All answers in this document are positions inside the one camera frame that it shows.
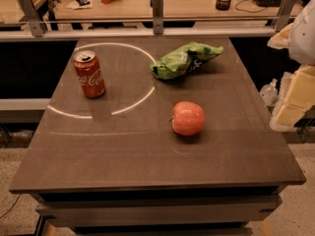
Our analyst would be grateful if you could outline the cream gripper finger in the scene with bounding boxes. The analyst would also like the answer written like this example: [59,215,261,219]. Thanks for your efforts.
[267,24,293,49]
[276,64,315,126]

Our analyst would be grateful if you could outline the red apple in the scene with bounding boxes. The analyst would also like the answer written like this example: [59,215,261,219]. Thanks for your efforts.
[171,101,205,136]

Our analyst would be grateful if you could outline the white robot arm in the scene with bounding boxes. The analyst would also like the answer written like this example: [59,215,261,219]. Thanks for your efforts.
[268,0,315,127]

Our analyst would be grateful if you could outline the red coke can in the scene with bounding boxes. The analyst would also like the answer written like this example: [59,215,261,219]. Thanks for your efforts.
[73,50,105,98]

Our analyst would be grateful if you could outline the clear plastic bottle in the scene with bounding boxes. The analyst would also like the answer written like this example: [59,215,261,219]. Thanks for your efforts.
[260,79,278,106]

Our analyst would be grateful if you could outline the black round cup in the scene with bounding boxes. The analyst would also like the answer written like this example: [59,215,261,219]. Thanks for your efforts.
[216,0,231,11]

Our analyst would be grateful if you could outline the green chip bag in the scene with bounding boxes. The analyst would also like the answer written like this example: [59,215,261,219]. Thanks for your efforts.
[150,41,223,80]

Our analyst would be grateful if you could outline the black cable on desk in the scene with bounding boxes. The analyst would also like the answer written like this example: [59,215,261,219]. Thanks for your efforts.
[234,0,269,14]

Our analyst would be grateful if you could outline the metal rail with brackets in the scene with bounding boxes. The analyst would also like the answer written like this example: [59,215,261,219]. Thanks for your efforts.
[0,0,302,39]

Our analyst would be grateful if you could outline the black floor cable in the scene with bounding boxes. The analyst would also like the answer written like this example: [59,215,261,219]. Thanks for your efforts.
[0,194,23,220]

